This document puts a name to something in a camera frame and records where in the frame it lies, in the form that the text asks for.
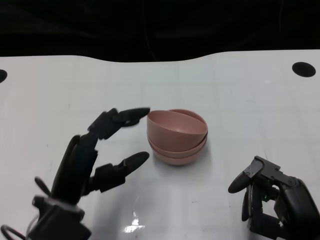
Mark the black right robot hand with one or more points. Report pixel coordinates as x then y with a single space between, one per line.
297 200

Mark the black backdrop curtain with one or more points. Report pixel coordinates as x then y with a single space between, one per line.
75 25

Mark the black table grommet hole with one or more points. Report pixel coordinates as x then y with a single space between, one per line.
2 76
303 69

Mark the pink plastic bowl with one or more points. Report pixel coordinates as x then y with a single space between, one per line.
180 148
170 127
177 160

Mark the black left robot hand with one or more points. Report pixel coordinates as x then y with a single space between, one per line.
75 170

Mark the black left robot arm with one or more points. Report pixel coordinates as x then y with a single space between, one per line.
57 222

